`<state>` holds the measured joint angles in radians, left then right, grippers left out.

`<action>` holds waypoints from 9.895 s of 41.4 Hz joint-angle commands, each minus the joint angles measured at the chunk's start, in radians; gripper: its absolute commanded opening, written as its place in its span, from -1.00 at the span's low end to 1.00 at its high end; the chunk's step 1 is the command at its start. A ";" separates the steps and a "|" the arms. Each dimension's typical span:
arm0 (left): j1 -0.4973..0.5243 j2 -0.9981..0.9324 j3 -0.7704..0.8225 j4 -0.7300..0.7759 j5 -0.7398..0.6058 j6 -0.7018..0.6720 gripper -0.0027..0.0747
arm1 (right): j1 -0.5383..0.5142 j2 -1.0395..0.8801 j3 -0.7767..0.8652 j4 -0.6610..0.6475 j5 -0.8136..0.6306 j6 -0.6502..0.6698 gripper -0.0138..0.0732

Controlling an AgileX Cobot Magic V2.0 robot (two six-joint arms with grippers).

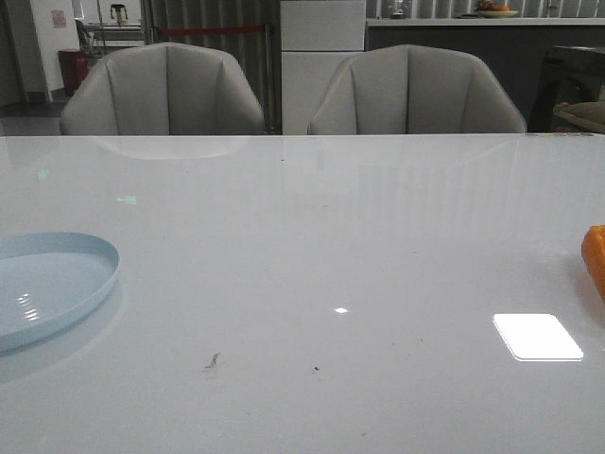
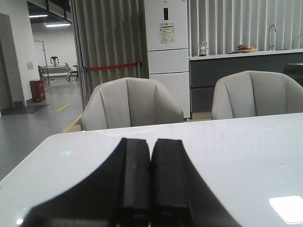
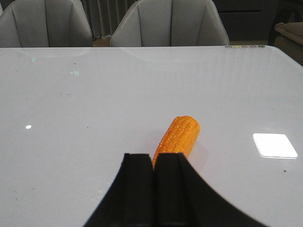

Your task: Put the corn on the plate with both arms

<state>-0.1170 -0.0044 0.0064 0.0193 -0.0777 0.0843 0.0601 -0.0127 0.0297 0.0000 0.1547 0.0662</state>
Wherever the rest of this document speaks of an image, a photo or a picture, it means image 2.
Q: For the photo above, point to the metal trolley in background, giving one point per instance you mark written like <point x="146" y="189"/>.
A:
<point x="45" y="71"/>

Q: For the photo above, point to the white refrigerator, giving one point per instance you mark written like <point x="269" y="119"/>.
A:
<point x="167" y="47"/>

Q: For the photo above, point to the red barrier belt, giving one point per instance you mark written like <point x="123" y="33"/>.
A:
<point x="133" y="64"/>

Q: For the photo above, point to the red trash bin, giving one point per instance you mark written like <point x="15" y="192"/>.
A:
<point x="37" y="90"/>

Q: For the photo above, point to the grey folding partition curtain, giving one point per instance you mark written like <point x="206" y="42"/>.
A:
<point x="108" y="32"/>

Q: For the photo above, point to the dark grey kitchen counter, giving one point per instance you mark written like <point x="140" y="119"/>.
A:
<point x="206" y="71"/>

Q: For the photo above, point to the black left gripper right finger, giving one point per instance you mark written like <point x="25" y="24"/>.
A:
<point x="179" y="195"/>

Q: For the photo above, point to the grey upholstered chair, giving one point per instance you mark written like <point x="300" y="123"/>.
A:
<point x="129" y="102"/>
<point x="256" y="93"/>

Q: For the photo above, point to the grey left upholstered chair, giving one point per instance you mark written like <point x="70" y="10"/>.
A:
<point x="129" y="102"/>

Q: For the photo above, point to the chrome kitchen faucet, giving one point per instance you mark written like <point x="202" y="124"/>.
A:
<point x="271" y="39"/>

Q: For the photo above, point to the grey right upholstered chair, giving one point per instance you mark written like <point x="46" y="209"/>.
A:
<point x="256" y="93"/>

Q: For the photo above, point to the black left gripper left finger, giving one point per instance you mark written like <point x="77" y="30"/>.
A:
<point x="116" y="194"/>

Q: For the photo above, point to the fruit bowl on counter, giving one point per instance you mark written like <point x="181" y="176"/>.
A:
<point x="246" y="49"/>

